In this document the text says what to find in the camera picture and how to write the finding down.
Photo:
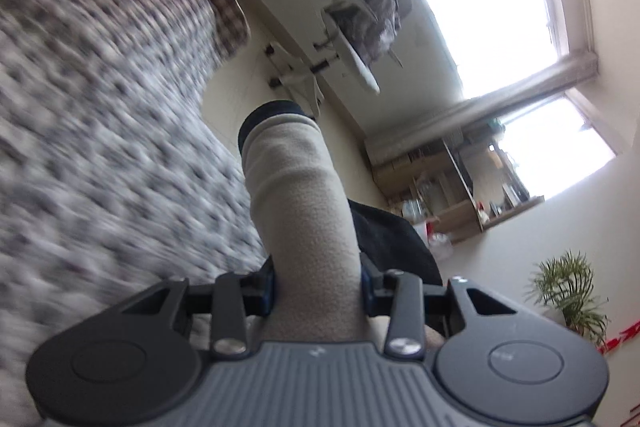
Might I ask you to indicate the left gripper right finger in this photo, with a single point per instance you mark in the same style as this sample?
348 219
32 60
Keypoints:
422 316

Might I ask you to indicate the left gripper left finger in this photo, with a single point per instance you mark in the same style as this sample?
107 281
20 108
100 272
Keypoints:
228 302

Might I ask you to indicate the beige and black fleece garment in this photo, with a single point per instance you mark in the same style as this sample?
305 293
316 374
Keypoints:
316 236

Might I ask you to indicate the wooden shelf unit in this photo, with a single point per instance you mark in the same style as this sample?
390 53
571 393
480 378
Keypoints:
458 190

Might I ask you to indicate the green potted plant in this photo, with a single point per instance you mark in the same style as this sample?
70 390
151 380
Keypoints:
565 284

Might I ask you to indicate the grey patterned quilt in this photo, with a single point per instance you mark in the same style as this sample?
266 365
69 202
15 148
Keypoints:
98 206

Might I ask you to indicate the grey checkered sofa blanket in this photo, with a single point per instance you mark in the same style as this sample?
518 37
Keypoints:
73 56

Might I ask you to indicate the grey curtain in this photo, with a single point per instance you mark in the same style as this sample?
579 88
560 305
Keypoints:
573 69

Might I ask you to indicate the bag on office chair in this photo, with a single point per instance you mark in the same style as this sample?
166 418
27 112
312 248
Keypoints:
372 27

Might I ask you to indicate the white office chair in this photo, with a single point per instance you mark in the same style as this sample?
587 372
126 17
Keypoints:
294 73

